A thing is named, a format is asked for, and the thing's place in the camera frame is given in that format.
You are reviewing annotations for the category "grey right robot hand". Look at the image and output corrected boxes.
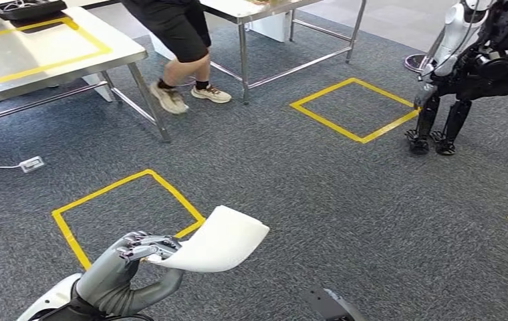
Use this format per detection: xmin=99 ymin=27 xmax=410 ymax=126
xmin=305 ymin=284 xmax=368 ymax=321

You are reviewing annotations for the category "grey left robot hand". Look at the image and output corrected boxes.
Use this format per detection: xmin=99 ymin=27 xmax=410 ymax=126
xmin=76 ymin=230 xmax=186 ymax=317

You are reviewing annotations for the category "white curved plastic part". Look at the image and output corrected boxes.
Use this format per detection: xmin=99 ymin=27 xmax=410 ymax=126
xmin=147 ymin=205 xmax=270 ymax=274

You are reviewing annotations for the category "steel workbench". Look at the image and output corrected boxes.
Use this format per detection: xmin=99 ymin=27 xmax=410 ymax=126
xmin=199 ymin=0 xmax=368 ymax=106
xmin=0 ymin=5 xmax=173 ymax=144

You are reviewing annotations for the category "yellow floor tape square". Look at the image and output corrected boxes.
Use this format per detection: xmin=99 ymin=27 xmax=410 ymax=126
xmin=289 ymin=77 xmax=421 ymax=144
xmin=51 ymin=169 xmax=206 ymax=271

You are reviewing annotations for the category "floor outlet box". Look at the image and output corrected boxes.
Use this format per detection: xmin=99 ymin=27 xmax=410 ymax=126
xmin=19 ymin=156 xmax=45 ymax=174

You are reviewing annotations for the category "round metal stand base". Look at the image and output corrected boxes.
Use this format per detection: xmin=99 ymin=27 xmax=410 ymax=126
xmin=403 ymin=53 xmax=434 ymax=74

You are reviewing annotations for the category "person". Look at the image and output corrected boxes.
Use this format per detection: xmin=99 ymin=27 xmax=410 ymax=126
xmin=121 ymin=0 xmax=233 ymax=115

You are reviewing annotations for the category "black white humanoid robot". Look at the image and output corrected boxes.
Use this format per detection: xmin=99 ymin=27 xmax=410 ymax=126
xmin=404 ymin=0 xmax=508 ymax=156

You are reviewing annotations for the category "open black foam case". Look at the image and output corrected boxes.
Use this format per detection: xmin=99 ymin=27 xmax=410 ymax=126
xmin=0 ymin=0 xmax=68 ymax=21

